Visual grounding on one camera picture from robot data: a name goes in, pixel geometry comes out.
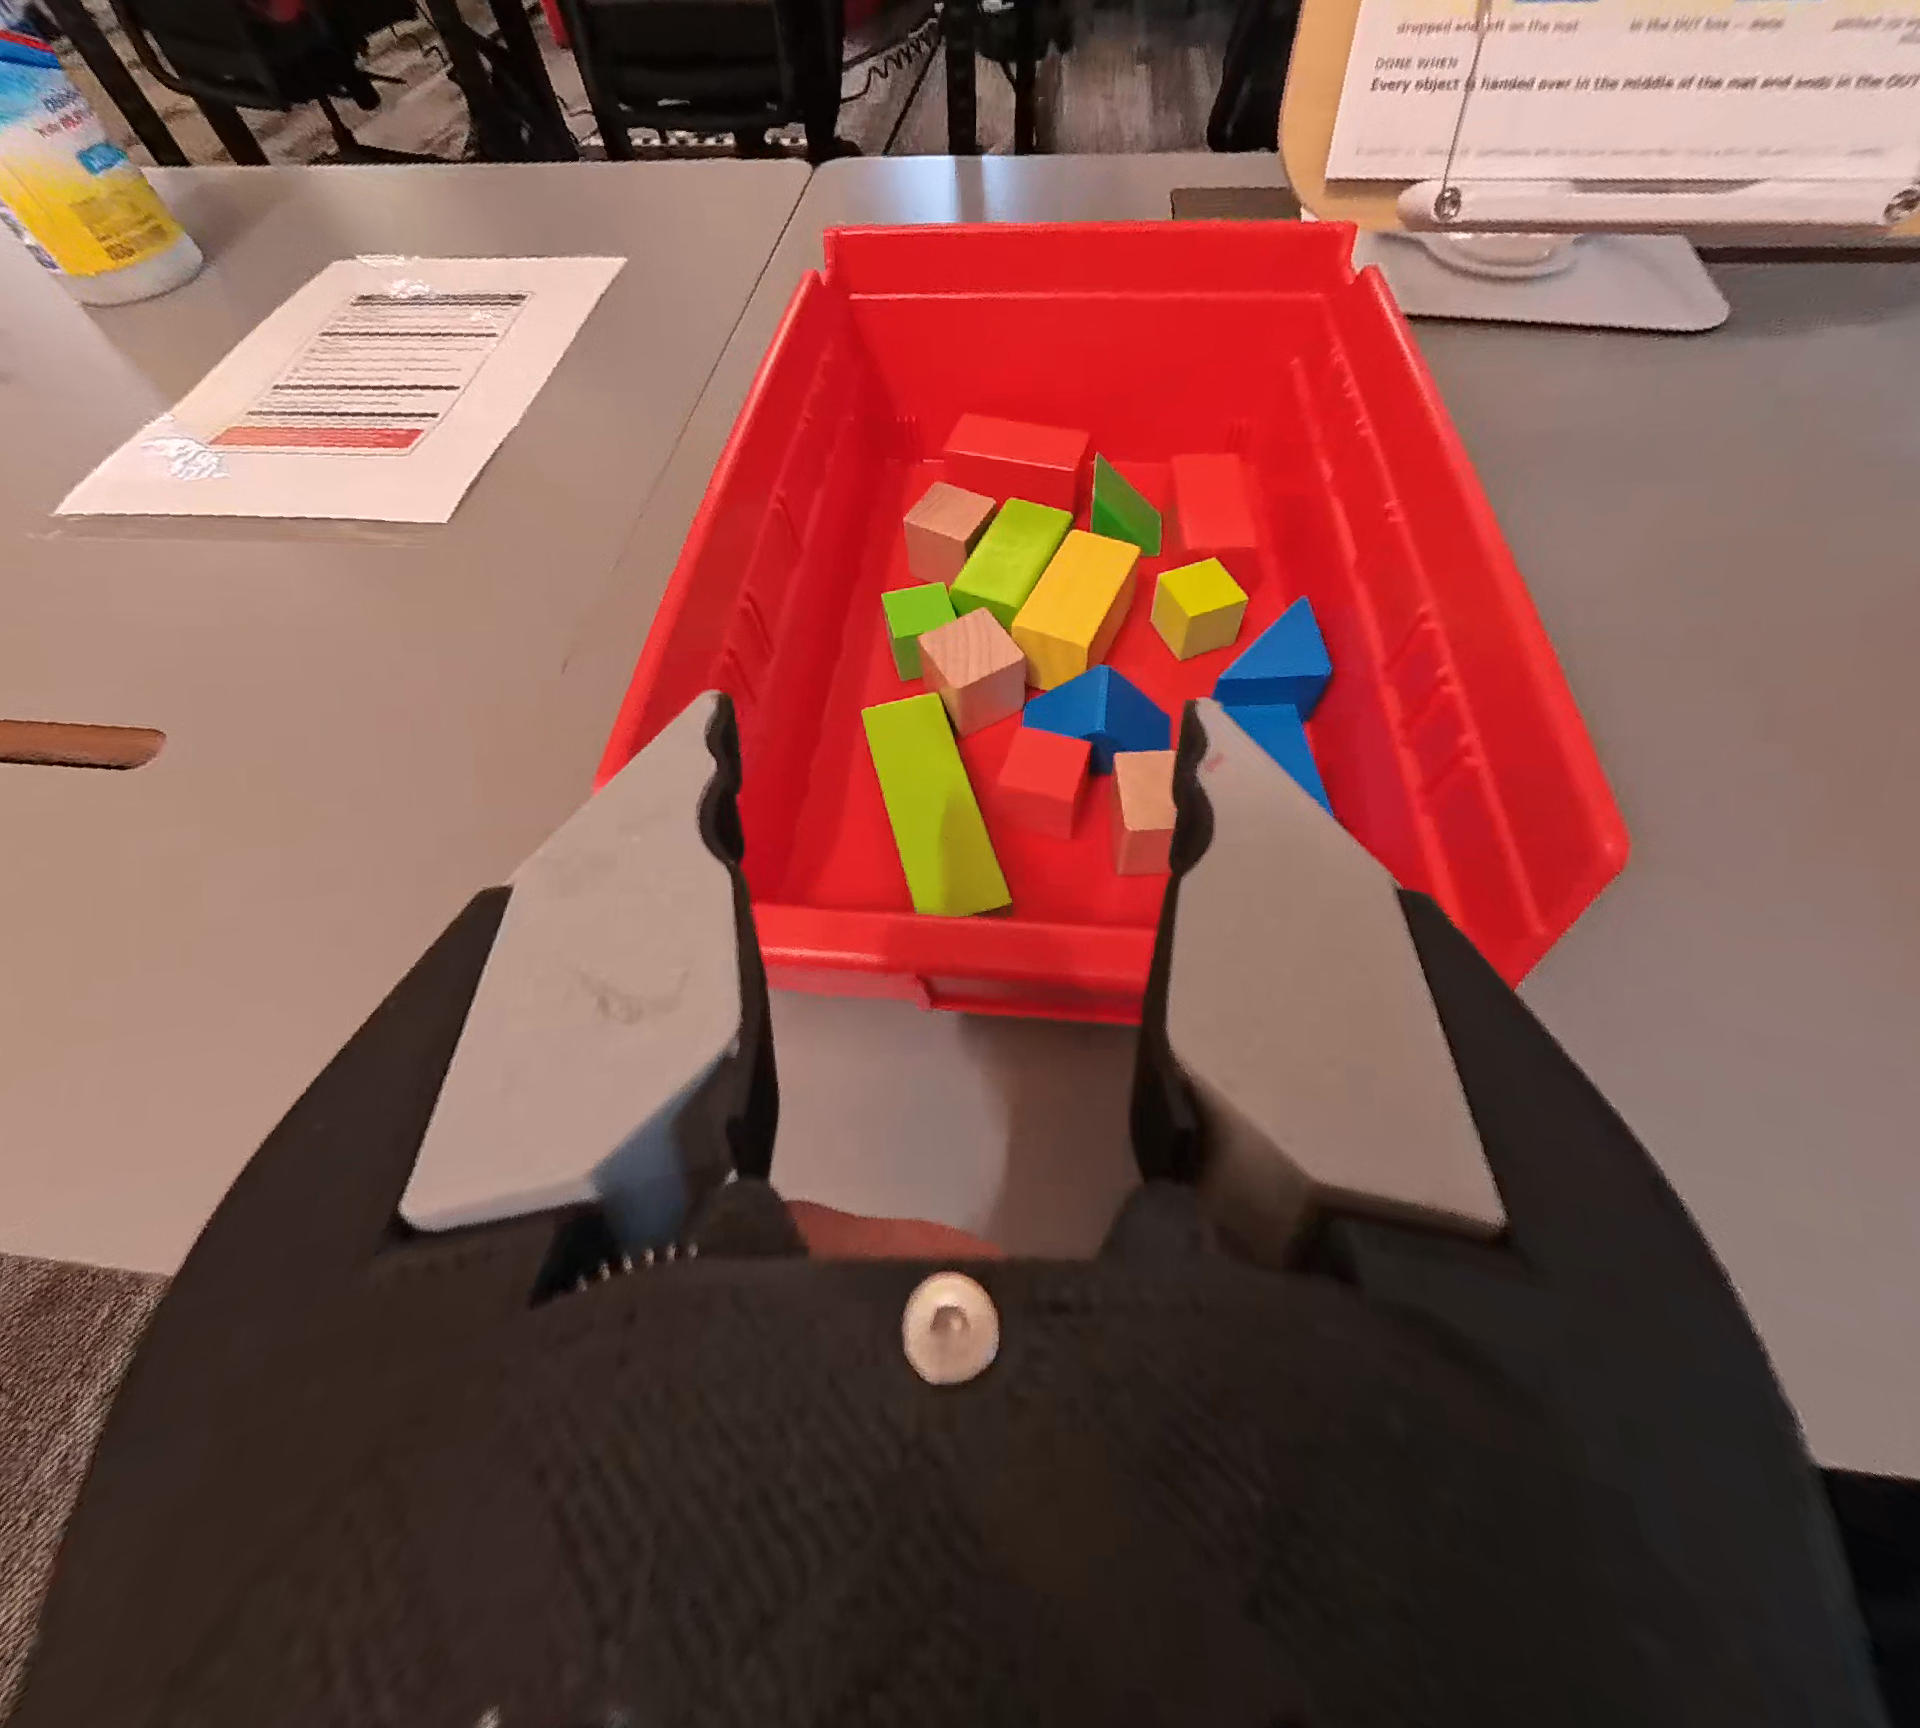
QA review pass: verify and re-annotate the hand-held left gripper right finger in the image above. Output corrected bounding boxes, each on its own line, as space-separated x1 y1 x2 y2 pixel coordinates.
1131 698 1507 1271

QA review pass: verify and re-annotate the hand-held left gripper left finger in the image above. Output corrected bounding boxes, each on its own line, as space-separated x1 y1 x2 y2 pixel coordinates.
398 695 780 1252

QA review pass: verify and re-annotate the red plastic bin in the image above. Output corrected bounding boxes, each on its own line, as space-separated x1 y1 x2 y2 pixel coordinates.
595 220 1630 1027

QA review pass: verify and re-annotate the green wooden cube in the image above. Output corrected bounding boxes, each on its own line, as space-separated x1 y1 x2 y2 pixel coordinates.
879 585 959 685

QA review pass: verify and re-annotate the natural wooden cube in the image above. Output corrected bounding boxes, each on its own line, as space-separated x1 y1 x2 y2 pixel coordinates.
905 482 999 585
1109 750 1181 878
918 605 1029 738

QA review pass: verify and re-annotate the blue wooden triangle block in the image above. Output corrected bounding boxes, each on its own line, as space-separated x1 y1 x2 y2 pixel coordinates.
1208 598 1332 723
1022 663 1174 774

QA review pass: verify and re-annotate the red wooden cube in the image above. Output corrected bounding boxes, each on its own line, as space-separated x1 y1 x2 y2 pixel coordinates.
1171 454 1258 558
994 728 1095 843

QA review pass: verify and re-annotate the long green wooden block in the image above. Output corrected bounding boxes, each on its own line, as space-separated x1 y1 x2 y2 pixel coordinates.
858 695 1013 920

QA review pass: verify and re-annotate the yellow wooden cube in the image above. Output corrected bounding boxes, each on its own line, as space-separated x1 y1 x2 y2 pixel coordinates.
1148 558 1249 663

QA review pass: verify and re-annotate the yellow rectangular wooden block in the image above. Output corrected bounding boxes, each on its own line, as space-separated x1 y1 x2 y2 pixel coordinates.
1013 530 1145 695

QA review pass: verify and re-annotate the green wooden triangle block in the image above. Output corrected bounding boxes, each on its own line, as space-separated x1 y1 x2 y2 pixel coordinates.
1092 454 1168 558

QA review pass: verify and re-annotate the green rectangular wooden block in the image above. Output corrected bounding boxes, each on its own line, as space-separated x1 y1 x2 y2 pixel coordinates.
946 499 1073 632

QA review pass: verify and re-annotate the red rectangular wooden block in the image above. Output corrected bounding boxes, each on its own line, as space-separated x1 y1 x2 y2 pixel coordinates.
942 411 1092 512

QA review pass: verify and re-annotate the laminated paper sheet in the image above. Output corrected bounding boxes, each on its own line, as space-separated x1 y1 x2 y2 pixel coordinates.
53 253 628 525

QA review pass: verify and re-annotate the silver display stand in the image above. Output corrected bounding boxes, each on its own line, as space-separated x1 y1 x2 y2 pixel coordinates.
1360 0 1920 335

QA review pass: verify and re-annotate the wipes canister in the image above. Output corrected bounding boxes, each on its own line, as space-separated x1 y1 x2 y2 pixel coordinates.
0 32 204 306

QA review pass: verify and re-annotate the instruction sheet on stand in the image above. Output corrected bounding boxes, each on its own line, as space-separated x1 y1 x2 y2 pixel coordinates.
1279 0 1920 230

